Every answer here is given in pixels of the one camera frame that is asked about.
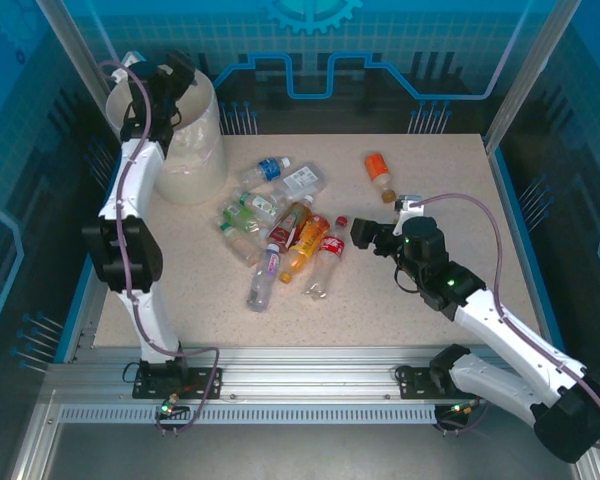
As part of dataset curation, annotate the small orange bottle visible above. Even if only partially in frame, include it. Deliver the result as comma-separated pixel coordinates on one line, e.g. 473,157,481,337
363,152,397,204

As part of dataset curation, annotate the cola bottle red label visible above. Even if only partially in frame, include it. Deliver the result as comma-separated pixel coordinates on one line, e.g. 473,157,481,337
302,215,350,301

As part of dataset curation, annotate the slim clear bottle purple label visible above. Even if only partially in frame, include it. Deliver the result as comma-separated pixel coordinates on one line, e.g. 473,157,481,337
247,243,282,314

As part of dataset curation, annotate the clear wide-cap bottle green label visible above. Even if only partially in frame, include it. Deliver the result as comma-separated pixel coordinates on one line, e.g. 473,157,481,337
218,222,269,266

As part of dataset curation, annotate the white ribbed plastic bin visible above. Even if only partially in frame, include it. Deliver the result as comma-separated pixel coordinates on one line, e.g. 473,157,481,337
104,67,229,206

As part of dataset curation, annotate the blue table edge strip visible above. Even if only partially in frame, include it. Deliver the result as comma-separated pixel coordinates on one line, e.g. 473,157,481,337
54,147,131,364
488,147,565,346

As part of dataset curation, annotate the juice bottle orange label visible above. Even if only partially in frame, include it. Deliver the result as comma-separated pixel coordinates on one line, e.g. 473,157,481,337
278,213,332,285

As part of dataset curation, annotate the tea bottle red label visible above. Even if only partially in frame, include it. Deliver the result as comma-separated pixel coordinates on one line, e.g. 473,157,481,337
268,194,315,254

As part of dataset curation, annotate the square clear bottle white label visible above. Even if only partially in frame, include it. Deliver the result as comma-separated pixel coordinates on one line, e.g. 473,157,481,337
279,162,327,194

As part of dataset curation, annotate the clear bottle blue label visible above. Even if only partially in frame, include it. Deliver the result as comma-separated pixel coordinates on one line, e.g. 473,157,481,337
237,155,292,187

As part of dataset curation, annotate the clear bottle lime picture label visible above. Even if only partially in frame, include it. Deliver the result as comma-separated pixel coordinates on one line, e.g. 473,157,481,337
221,202,269,236

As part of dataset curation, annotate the clear bottle green white label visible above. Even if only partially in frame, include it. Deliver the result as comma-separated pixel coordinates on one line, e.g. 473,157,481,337
232,191,287,225

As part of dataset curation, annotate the green lit power connector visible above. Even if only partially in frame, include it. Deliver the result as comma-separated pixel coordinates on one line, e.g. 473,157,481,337
154,394,191,419
437,399,481,419

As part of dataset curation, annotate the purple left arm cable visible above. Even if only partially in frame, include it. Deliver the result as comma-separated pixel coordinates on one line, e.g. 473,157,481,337
97,59,221,436

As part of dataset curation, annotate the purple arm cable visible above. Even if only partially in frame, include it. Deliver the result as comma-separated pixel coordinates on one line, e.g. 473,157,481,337
97,59,221,436
409,192,600,446

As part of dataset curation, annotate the white right wrist cable bracket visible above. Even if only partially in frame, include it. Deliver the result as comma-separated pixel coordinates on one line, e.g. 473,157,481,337
392,194,424,236

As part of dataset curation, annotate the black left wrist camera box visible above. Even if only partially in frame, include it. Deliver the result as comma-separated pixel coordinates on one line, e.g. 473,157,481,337
160,49,197,96

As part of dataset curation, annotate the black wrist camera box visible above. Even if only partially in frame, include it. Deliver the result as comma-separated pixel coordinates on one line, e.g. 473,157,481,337
160,49,197,96
349,216,377,252

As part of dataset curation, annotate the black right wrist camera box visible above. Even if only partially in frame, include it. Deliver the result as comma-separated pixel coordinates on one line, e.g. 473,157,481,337
349,216,377,252

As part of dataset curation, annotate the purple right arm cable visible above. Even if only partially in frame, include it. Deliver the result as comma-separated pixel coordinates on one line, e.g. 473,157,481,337
409,192,600,446

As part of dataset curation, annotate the aluminium enclosure post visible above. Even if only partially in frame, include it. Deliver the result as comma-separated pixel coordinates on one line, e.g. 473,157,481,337
34,0,126,116
484,0,576,151

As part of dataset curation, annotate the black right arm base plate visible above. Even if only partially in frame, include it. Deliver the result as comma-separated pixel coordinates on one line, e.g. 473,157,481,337
394,364,461,401

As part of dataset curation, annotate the aluminium mounting rail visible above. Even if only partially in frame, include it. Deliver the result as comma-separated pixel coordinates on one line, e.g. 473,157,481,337
44,344,596,406

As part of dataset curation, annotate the slotted grey cable duct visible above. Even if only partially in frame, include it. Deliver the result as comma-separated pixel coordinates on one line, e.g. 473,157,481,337
58,403,440,426

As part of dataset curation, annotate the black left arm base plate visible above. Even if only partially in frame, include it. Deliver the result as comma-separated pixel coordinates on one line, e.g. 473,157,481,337
132,362,225,401

